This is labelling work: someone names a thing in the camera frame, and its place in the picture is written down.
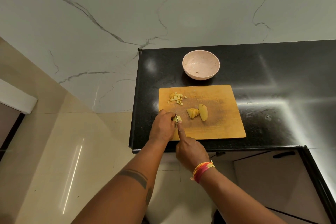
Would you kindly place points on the person's left hand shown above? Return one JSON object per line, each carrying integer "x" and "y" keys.
{"x": 161, "y": 128}

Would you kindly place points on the wooden cutting board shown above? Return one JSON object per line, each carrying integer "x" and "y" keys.
{"x": 225, "y": 124}

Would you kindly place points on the pile of diced potato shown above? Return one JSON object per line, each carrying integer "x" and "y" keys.
{"x": 177, "y": 98}

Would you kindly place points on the person's left forearm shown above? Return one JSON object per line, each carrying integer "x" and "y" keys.
{"x": 126, "y": 195}

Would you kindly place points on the person's right hand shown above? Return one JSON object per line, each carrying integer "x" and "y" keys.
{"x": 191, "y": 154}

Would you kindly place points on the person's right forearm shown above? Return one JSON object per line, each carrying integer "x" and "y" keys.
{"x": 239, "y": 200}

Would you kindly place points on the pink speckled bowl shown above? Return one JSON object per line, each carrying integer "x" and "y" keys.
{"x": 201, "y": 63}

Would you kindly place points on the potato slice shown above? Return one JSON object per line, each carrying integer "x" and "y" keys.
{"x": 179, "y": 119}

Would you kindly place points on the yellow potato half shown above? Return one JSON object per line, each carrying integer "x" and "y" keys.
{"x": 203, "y": 112}

